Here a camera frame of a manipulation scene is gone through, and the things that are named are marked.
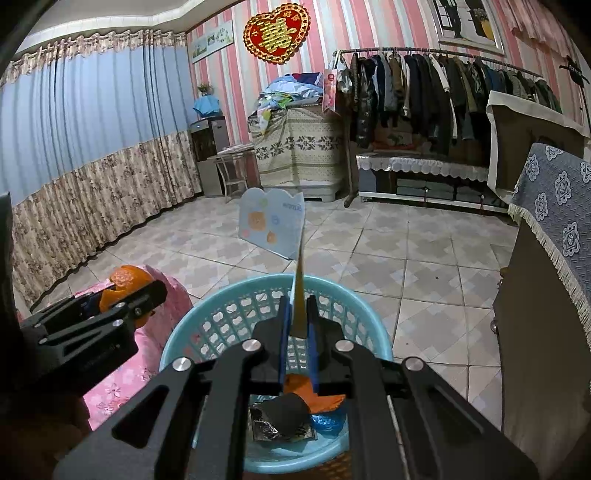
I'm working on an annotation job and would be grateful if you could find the orange snack packet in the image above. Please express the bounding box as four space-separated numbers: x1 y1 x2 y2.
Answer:
284 374 347 414

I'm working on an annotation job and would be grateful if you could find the light blue cartoon packet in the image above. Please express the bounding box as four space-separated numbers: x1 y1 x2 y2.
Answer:
238 187 308 340

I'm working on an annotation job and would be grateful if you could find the framed wall picture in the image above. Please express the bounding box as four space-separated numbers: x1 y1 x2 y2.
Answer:
431 0 506 57

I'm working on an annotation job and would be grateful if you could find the blue floral curtain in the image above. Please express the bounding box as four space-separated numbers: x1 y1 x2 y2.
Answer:
0 30 204 305

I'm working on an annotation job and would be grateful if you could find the blue patterned fringed cloth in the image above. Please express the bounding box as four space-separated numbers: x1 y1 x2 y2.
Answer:
508 142 591 347

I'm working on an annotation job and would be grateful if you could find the dark striped snack packet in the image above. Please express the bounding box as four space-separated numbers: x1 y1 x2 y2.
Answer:
249 392 317 441

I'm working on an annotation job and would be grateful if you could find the pile of folded clothes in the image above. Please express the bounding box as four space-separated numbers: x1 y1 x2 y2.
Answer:
257 71 324 123

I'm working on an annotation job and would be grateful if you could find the blue plastic bag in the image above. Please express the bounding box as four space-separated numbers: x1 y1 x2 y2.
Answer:
310 408 348 435

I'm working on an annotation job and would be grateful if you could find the long landscape wall picture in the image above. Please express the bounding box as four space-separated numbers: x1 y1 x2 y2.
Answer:
190 19 235 64

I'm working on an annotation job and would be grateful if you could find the light blue plastic basket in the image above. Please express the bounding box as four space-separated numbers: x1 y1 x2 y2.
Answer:
159 273 394 474

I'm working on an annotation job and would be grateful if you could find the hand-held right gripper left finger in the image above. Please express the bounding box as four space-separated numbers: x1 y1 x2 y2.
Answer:
53 295 294 480

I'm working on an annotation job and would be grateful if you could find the small metal side table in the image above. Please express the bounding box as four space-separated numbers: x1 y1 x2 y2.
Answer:
207 145 259 201

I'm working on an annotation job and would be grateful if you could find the red heart wall decoration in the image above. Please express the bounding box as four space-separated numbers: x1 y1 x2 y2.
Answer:
243 2 311 65

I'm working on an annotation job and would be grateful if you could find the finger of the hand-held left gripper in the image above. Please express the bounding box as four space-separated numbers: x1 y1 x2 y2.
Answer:
21 279 168 393
18 295 109 333

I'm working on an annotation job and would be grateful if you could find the brown cloth cover white trim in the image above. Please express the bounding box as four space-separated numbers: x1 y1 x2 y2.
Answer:
486 90 591 195

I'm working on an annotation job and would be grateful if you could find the person's left forearm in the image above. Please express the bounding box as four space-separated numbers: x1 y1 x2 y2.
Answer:
0 394 100 480

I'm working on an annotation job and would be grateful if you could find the row of hanging clothes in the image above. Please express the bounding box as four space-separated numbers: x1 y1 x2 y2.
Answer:
339 50 561 155

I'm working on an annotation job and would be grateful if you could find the dark wooden cabinet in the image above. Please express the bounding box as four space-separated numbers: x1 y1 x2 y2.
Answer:
492 217 591 480

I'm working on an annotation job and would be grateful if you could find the grey water dispenser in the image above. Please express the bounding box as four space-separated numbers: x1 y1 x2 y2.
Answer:
189 115 230 198

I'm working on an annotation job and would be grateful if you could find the orange peel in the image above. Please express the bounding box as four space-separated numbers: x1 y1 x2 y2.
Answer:
98 264 155 329

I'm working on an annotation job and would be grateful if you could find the pink hanging gift bag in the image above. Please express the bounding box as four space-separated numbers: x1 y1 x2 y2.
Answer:
322 67 340 114

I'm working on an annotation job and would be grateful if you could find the metal clothes rack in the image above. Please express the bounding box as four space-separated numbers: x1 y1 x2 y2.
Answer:
333 46 546 208

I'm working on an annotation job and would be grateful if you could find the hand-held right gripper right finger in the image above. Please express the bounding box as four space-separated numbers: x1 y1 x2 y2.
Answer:
305 295 541 480

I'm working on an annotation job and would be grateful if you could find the cabinet under patterned cloth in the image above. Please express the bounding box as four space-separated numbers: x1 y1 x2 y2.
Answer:
248 104 345 201

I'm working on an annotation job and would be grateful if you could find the blue bag on dispenser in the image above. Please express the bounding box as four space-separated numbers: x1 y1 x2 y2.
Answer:
192 95 222 120

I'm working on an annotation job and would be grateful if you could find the low cabinet with lace cloth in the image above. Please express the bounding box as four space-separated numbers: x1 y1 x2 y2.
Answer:
355 152 518 213

